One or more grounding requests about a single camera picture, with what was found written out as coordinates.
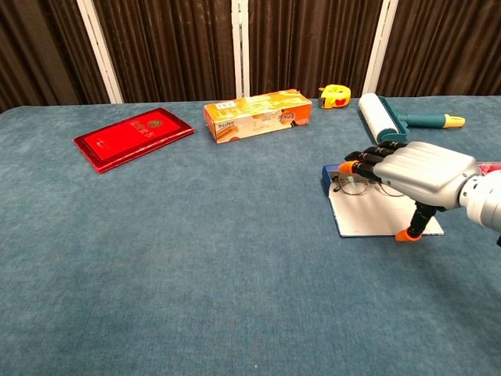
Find white frame post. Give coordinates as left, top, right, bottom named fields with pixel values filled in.
left=231, top=0, right=251, bottom=99
left=362, top=0, right=399, bottom=97
left=76, top=0, right=124, bottom=104

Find orange long carton box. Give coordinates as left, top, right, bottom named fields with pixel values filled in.
left=203, top=89, right=313, bottom=145

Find teal lint roller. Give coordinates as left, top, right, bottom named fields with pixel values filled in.
left=359, top=92, right=467, bottom=145

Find red flat gift box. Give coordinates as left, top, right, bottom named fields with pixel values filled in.
left=73, top=107, right=196, bottom=175

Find blue glasses box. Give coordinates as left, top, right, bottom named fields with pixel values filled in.
left=322, top=162, right=445, bottom=238

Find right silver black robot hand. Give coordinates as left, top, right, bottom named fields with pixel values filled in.
left=338, top=139, right=481, bottom=243

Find brown pleated curtain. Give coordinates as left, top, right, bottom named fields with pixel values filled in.
left=0, top=0, right=501, bottom=113

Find wire-frame eyeglasses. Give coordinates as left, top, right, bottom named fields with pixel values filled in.
left=332, top=174, right=406, bottom=197

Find yellow tape measure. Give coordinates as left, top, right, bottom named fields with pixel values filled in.
left=319, top=84, right=351, bottom=110

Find blue velvet tablecloth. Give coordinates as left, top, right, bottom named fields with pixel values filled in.
left=0, top=93, right=501, bottom=376

